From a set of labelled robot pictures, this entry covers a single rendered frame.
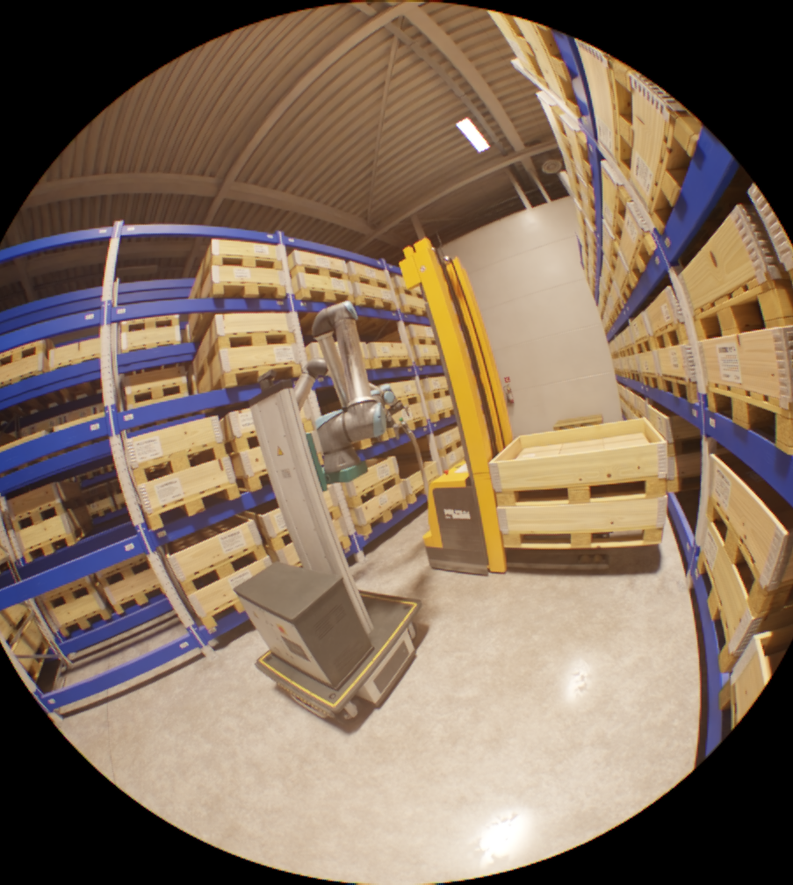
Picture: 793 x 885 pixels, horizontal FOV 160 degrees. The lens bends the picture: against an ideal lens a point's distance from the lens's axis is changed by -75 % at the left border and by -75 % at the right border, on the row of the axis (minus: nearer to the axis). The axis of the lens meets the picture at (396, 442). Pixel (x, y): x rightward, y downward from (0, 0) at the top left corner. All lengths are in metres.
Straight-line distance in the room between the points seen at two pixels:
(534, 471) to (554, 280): 6.59
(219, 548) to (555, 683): 2.41
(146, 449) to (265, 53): 6.33
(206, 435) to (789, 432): 3.02
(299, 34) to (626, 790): 8.06
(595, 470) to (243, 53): 7.20
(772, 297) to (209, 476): 3.00
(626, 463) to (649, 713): 1.39
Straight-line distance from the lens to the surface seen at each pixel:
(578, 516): 2.00
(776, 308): 1.04
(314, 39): 6.62
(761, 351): 1.14
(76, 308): 4.39
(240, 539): 2.46
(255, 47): 6.52
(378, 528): 3.39
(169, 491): 2.32
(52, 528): 3.87
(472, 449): 2.07
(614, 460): 1.86
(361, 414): 1.30
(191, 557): 2.40
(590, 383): 7.70
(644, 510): 2.01
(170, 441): 2.35
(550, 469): 1.90
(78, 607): 4.04
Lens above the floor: 1.50
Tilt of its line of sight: 6 degrees down
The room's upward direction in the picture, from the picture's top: 15 degrees counter-clockwise
